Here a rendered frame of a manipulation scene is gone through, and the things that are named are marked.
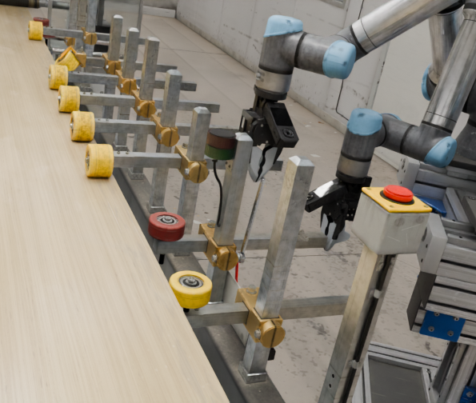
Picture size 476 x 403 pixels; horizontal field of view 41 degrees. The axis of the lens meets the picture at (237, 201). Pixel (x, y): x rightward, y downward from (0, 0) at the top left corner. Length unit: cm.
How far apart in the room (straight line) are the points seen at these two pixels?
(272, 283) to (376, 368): 120
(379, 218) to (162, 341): 40
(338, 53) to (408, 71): 382
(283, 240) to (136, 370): 36
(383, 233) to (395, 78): 441
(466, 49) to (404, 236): 75
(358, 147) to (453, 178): 48
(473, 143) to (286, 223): 89
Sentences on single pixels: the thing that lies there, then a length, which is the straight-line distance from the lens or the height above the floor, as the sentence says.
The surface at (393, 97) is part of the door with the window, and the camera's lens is 523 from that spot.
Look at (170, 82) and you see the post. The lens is 176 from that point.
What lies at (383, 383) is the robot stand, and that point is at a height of 21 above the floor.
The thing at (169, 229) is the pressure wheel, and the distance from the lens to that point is 136.
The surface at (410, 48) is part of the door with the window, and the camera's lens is 513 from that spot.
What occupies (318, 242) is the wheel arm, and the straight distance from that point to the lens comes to 157.
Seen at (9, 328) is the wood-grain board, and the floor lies 90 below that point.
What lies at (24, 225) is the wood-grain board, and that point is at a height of 90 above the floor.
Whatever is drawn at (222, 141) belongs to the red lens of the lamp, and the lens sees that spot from 128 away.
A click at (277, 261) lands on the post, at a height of 98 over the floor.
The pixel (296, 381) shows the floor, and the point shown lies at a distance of 249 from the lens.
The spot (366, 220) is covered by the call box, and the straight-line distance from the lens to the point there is 88.
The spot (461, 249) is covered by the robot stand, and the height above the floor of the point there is 98.
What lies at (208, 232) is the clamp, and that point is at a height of 87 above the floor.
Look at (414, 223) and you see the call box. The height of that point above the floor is 120.
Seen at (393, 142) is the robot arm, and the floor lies 111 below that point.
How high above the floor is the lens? 152
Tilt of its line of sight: 23 degrees down
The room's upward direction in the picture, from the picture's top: 11 degrees clockwise
